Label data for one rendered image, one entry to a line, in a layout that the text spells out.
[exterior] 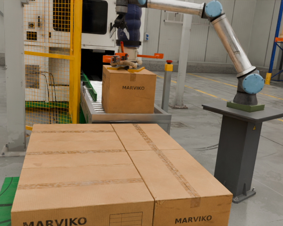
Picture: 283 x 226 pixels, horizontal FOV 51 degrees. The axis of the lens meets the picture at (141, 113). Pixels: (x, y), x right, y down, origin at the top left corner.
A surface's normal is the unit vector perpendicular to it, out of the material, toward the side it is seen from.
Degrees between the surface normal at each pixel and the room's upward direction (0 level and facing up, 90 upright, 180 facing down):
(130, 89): 90
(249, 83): 92
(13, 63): 90
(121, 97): 90
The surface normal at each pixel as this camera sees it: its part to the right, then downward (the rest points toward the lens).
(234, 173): -0.76, 0.10
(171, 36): 0.35, 0.25
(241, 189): 0.65, 0.23
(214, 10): -0.25, 0.08
